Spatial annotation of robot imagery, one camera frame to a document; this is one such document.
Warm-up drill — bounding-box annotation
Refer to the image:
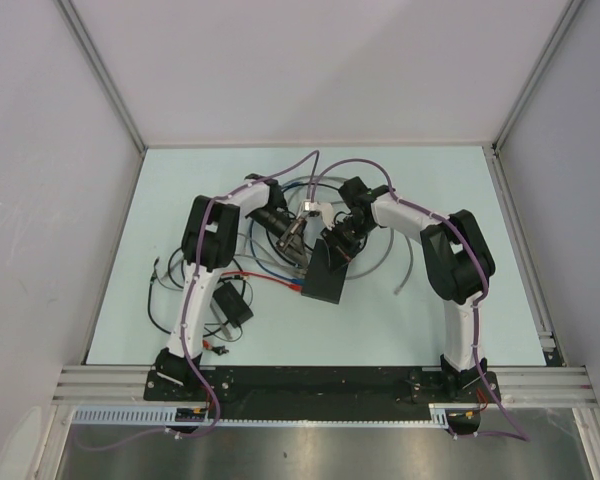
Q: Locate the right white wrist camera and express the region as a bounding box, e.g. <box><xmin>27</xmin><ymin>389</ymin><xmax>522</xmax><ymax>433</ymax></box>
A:
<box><xmin>314</xmin><ymin>202</ymin><xmax>335</xmax><ymax>229</ymax></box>

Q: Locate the black power adapter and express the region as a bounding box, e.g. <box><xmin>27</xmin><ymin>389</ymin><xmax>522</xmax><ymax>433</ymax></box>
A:
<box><xmin>213</xmin><ymin>283</ymin><xmax>253</xmax><ymax>328</ymax></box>

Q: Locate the grey slotted cable duct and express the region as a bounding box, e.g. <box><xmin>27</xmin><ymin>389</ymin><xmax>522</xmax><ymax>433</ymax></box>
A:
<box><xmin>72</xmin><ymin>406</ymin><xmax>448</xmax><ymax>429</ymax></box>

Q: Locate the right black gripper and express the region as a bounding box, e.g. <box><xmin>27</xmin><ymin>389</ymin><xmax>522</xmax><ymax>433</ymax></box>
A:
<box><xmin>321</xmin><ymin>216</ymin><xmax>375</xmax><ymax>273</ymax></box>

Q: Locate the black braided ethernet cable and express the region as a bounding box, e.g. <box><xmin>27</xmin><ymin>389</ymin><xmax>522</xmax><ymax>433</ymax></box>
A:
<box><xmin>147</xmin><ymin>184</ymin><xmax>311</xmax><ymax>336</ymax></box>

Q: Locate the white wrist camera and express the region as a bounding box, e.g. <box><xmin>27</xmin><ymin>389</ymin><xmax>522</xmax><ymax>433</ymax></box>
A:
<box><xmin>299</xmin><ymin>199</ymin><xmax>319</xmax><ymax>216</ymax></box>
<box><xmin>314</xmin><ymin>202</ymin><xmax>335</xmax><ymax>229</ymax></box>

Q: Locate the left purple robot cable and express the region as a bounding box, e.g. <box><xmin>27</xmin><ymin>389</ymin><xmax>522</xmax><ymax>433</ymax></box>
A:
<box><xmin>74</xmin><ymin>149</ymin><xmax>321</xmax><ymax>452</ymax></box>

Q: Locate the thin black power cord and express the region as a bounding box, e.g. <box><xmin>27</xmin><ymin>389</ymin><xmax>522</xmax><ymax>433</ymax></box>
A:
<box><xmin>199</xmin><ymin>279</ymin><xmax>256</xmax><ymax>345</ymax></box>

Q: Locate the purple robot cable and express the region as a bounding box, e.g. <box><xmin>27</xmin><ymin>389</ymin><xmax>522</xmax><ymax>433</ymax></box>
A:
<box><xmin>307</xmin><ymin>157</ymin><xmax>531</xmax><ymax>444</ymax></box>
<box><xmin>74</xmin><ymin>149</ymin><xmax>321</xmax><ymax>452</ymax></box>

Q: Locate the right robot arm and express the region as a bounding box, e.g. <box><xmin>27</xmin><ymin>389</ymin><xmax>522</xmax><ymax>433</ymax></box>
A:
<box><xmin>305</xmin><ymin>177</ymin><xmax>495</xmax><ymax>401</ymax></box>

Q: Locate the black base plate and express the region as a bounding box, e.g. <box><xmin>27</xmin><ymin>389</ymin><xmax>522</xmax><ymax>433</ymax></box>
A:
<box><xmin>144</xmin><ymin>365</ymin><xmax>502</xmax><ymax>422</ymax></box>

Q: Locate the black network switch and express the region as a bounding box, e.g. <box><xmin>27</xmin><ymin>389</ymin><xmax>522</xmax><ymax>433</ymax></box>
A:
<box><xmin>301</xmin><ymin>239</ymin><xmax>348</xmax><ymax>305</ymax></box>

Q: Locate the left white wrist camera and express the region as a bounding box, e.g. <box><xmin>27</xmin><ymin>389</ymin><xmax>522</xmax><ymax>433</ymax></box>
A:
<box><xmin>299</xmin><ymin>199</ymin><xmax>319</xmax><ymax>216</ymax></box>

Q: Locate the aluminium front rail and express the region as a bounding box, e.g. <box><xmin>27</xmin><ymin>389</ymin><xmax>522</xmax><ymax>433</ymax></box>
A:
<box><xmin>53</xmin><ymin>365</ymin><xmax>598</xmax><ymax>408</ymax></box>

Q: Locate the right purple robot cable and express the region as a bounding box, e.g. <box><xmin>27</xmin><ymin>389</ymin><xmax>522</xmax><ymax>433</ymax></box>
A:
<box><xmin>307</xmin><ymin>157</ymin><xmax>531</xmax><ymax>444</ymax></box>

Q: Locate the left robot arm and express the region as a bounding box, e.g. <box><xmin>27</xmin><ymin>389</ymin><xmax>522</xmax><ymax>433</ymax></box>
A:
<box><xmin>154</xmin><ymin>174</ymin><xmax>284</xmax><ymax>400</ymax></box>

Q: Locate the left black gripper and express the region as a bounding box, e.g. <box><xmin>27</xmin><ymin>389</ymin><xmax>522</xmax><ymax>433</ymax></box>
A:
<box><xmin>247</xmin><ymin>206</ymin><xmax>307</xmax><ymax>268</ymax></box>

